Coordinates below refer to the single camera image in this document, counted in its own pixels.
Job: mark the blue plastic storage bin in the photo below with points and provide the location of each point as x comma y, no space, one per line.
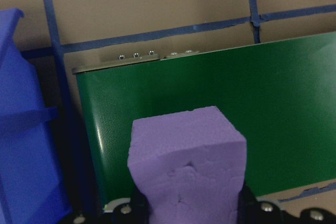
23,129

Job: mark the green conveyor belt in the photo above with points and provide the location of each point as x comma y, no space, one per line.
236,90

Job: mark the purple foam block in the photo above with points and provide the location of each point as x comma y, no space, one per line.
189,155

